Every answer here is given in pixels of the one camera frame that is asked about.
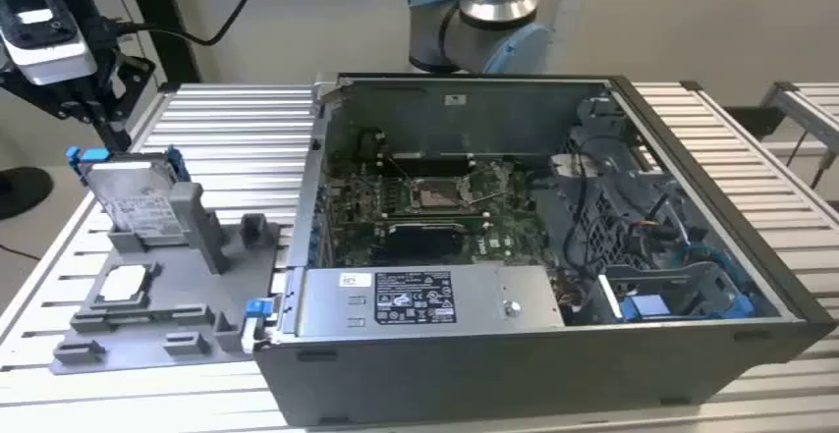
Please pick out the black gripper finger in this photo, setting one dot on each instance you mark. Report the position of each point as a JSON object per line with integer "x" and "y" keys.
{"x": 116, "y": 131}
{"x": 39, "y": 99}

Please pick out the hard disk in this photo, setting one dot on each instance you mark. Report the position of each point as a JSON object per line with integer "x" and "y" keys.
{"x": 133, "y": 197}

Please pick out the grey disk bay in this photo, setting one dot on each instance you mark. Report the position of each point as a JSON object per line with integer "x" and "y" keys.
{"x": 695, "y": 286}

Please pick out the black round stand base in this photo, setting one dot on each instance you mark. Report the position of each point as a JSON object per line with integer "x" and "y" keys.
{"x": 23, "y": 192}

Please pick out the grey parts rack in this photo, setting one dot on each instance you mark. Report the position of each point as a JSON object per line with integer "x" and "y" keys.
{"x": 176, "y": 266}

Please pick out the silver CPU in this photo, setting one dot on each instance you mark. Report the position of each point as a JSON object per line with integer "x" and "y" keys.
{"x": 124, "y": 283}

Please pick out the green RAM stick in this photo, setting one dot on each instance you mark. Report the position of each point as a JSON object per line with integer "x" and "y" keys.
{"x": 151, "y": 316}

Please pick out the blue case latch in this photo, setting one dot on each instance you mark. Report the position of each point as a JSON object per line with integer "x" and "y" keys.
{"x": 255, "y": 308}

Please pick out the silver power supply unit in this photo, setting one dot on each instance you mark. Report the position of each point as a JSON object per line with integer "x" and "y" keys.
{"x": 327, "y": 300}

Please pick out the CPU socket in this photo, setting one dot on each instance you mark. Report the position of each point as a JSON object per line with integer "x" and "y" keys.
{"x": 438, "y": 193}

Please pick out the green motherboard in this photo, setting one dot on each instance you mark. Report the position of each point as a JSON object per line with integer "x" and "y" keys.
{"x": 505, "y": 236}

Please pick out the grey drive cage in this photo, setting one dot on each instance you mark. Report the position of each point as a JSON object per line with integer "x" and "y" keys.
{"x": 609, "y": 207}

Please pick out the open black PC case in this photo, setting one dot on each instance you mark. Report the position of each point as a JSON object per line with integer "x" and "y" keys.
{"x": 524, "y": 374}

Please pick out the metal slat side table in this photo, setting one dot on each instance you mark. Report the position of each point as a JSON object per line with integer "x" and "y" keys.
{"x": 805, "y": 109}

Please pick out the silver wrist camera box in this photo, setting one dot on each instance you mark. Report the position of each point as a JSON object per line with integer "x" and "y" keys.
{"x": 45, "y": 45}

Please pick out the black upright post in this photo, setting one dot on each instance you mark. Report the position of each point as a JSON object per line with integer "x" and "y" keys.
{"x": 157, "y": 11}

